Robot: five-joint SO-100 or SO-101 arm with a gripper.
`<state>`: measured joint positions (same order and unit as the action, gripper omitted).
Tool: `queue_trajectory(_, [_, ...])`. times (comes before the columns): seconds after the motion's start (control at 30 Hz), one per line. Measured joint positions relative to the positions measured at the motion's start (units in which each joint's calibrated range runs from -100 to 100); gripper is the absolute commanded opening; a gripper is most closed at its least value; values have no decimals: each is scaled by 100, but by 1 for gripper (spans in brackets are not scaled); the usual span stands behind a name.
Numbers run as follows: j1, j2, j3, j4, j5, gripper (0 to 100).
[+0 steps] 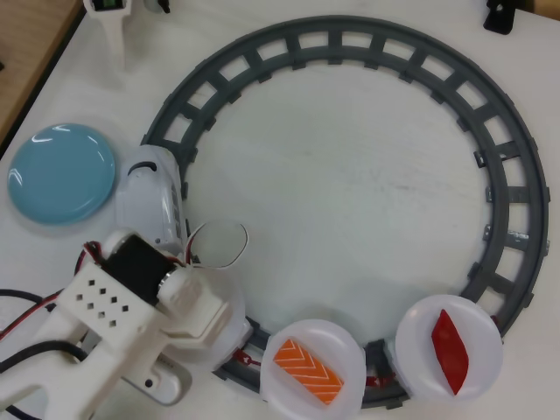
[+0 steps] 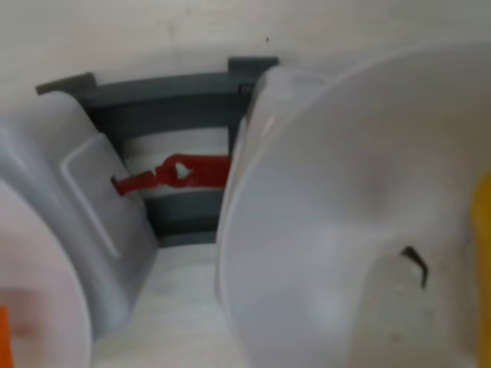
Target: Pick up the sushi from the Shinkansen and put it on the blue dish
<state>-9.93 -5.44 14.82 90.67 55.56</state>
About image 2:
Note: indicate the red train coupler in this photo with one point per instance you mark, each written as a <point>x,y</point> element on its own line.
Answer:
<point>192,172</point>

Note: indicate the white plate under salmon sushi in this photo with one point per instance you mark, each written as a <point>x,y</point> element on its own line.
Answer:
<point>42,249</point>

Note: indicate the white plate under egg sushi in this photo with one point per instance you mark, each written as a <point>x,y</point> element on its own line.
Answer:
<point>314,184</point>

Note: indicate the grey circular toy track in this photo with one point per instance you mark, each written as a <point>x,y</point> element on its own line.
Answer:
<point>161,111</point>

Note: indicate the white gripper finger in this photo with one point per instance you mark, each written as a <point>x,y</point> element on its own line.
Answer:
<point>418,326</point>

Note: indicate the yellow egg sushi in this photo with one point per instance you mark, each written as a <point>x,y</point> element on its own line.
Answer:
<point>484,245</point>

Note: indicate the orange salmon sushi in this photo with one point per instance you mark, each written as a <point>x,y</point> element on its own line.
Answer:
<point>4,337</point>

